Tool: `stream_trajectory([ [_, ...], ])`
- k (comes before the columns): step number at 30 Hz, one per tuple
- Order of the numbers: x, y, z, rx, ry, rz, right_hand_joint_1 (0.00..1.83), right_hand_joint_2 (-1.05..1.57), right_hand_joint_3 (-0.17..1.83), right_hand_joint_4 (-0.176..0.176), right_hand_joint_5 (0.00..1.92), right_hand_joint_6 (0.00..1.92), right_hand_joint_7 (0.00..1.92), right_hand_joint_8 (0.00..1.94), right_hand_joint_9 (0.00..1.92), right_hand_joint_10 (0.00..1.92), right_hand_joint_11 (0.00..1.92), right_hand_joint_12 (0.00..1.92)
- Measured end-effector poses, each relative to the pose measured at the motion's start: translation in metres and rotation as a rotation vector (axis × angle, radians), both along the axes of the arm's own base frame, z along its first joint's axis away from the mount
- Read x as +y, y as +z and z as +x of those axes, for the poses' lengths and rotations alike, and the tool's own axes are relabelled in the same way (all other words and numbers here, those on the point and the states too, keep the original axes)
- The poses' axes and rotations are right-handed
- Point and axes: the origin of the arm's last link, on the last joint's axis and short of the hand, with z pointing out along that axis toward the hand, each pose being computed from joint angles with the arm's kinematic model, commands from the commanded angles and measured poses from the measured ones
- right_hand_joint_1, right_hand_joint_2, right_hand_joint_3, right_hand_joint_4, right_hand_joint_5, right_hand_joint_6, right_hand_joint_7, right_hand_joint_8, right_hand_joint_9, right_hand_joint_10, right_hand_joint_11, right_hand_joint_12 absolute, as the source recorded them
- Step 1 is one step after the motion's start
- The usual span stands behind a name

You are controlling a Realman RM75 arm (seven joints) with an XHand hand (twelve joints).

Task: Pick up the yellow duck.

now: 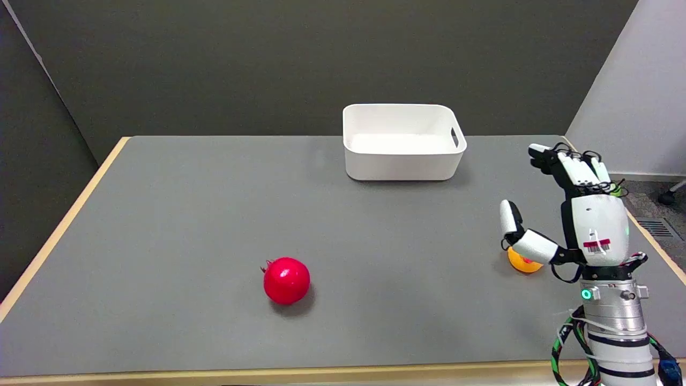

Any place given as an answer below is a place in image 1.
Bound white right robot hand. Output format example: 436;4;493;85
499;143;648;283

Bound white plastic bin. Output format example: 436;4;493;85
342;103;467;182

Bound green black braided cable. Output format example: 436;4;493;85
551;306;602;386

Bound red pomegranate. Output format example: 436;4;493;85
260;257;311;306

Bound metal floor vent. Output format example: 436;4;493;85
637;218;679;239

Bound black chair caster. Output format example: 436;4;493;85
658;181;686;206

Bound orange fruit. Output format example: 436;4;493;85
507;246;544;274

